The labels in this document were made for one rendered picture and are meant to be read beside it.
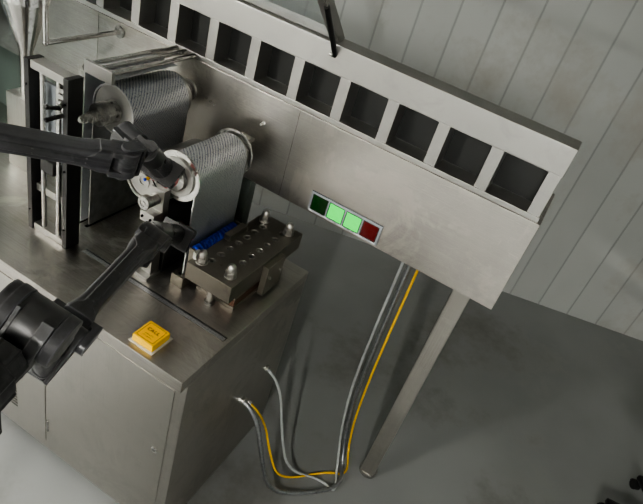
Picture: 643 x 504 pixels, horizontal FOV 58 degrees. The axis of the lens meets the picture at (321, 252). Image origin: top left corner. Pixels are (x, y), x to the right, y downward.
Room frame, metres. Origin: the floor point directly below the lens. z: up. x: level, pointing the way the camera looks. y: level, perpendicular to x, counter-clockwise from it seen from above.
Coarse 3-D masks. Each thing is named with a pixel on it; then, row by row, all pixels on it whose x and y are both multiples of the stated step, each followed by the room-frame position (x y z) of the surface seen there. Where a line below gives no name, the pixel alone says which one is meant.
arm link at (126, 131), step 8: (120, 128) 1.21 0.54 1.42; (128, 128) 1.21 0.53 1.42; (136, 128) 1.23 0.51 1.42; (112, 136) 1.19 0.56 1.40; (120, 136) 1.18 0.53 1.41; (128, 136) 1.20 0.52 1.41; (136, 136) 1.20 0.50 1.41; (144, 136) 1.22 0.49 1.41; (128, 144) 1.13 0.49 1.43; (136, 144) 1.15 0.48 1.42; (128, 152) 1.11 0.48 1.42; (136, 152) 1.13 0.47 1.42; (144, 152) 1.15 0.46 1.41
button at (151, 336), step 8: (144, 328) 1.09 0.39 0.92; (152, 328) 1.10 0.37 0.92; (160, 328) 1.11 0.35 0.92; (136, 336) 1.06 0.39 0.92; (144, 336) 1.07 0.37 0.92; (152, 336) 1.07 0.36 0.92; (160, 336) 1.08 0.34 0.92; (168, 336) 1.10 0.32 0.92; (144, 344) 1.05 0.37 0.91; (152, 344) 1.05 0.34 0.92; (160, 344) 1.07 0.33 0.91
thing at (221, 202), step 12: (240, 180) 1.55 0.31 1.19; (216, 192) 1.44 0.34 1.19; (228, 192) 1.50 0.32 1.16; (192, 204) 1.34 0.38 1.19; (204, 204) 1.39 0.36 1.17; (216, 204) 1.45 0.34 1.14; (228, 204) 1.51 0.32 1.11; (192, 216) 1.34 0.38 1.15; (204, 216) 1.40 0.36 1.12; (216, 216) 1.46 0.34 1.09; (228, 216) 1.53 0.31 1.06; (204, 228) 1.41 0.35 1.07; (216, 228) 1.47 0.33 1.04; (192, 240) 1.36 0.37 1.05
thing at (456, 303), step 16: (448, 304) 1.57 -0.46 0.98; (464, 304) 1.55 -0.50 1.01; (448, 320) 1.56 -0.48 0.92; (432, 336) 1.57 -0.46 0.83; (448, 336) 1.55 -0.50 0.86; (432, 352) 1.56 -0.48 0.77; (416, 368) 1.57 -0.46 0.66; (416, 384) 1.56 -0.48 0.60; (400, 400) 1.57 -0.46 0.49; (400, 416) 1.56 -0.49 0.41; (384, 432) 1.56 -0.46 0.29; (384, 448) 1.55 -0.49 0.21; (368, 464) 1.56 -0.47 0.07
